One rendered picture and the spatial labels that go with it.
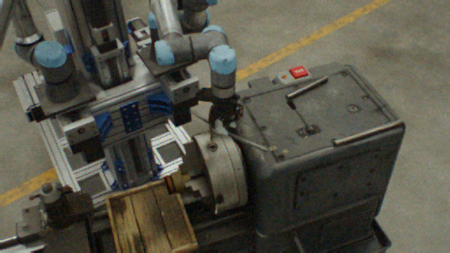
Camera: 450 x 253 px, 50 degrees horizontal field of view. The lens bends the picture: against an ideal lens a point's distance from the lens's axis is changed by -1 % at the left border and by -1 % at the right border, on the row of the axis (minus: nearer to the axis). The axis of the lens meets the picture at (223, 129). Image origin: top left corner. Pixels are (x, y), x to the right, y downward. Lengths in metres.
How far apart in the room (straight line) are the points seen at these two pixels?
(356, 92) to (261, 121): 0.41
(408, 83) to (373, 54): 0.43
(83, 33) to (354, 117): 1.22
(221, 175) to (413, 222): 1.72
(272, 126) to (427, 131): 2.09
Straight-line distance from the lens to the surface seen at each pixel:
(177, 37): 1.49
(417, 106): 3.93
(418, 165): 3.51
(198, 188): 1.81
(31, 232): 2.12
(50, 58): 2.09
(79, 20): 2.25
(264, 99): 1.92
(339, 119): 1.87
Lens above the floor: 2.54
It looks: 45 degrees down
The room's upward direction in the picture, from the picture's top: 3 degrees counter-clockwise
